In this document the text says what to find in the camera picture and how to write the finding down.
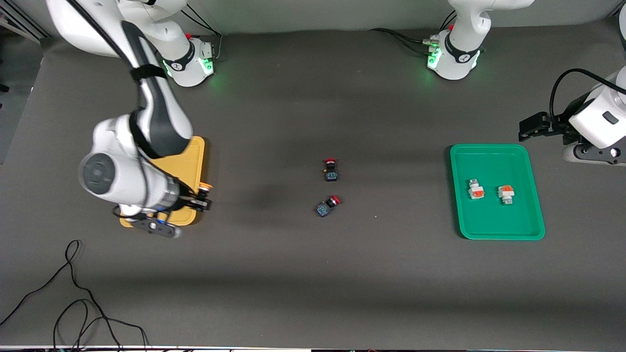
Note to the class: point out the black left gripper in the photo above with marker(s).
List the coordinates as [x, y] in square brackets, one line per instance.
[558, 123]

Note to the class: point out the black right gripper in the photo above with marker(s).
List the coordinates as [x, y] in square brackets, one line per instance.
[188, 201]

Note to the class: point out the yellow push button switch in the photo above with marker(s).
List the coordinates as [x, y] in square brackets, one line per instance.
[205, 186]

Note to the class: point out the white orange switch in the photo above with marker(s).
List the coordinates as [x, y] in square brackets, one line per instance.
[506, 193]
[476, 190]

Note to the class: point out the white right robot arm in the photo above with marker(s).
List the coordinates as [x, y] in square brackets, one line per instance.
[117, 176]

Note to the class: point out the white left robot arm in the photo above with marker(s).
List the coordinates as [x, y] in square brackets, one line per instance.
[464, 29]

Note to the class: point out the yellow plastic tray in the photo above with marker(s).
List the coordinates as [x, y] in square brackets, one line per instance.
[193, 161]

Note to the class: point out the green plastic tray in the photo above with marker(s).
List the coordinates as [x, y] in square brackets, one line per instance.
[494, 215]

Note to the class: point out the red push button switch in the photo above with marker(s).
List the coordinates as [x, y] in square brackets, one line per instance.
[331, 173]
[324, 209]

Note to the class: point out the grey aluminium frame rail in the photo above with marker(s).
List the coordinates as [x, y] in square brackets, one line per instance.
[19, 25]

